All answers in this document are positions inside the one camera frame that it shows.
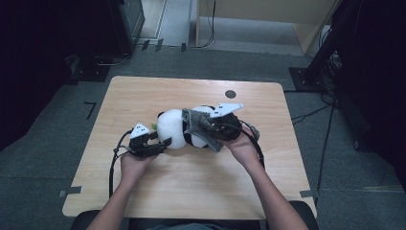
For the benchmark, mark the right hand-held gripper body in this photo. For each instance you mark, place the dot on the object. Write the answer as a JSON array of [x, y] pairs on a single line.
[[225, 124]]

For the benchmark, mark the dark curtain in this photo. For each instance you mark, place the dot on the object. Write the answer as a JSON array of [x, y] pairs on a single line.
[[38, 64], [376, 80]]

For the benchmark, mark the grey floor tape strip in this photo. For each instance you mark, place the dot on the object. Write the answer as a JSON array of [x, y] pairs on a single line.
[[70, 191], [309, 193]]

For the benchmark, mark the black metal stand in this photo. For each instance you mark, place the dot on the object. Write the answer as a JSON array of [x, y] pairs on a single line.
[[314, 73]]

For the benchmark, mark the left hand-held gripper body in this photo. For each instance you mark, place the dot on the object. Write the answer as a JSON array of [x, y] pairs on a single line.
[[140, 143]]

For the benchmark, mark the person's grey clothing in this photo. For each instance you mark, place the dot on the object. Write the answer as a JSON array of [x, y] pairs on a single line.
[[191, 227]]

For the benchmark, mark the black flat stand base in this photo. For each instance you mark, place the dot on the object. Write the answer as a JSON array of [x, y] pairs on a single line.
[[89, 70]]

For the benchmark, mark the grey fluffy cloth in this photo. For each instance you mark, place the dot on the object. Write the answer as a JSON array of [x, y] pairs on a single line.
[[198, 126]]

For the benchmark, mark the person's left hand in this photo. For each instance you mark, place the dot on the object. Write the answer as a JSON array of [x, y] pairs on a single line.
[[134, 166]]

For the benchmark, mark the panda plush toy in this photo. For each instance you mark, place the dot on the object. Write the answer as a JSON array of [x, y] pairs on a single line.
[[172, 126]]

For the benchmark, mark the dark short floor tape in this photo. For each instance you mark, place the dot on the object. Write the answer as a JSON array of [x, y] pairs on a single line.
[[159, 44], [183, 47]]

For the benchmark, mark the dark round table grommet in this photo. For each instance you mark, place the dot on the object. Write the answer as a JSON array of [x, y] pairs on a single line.
[[230, 94]]

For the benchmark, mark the person's right hand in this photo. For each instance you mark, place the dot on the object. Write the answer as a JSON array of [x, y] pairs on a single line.
[[244, 150]]

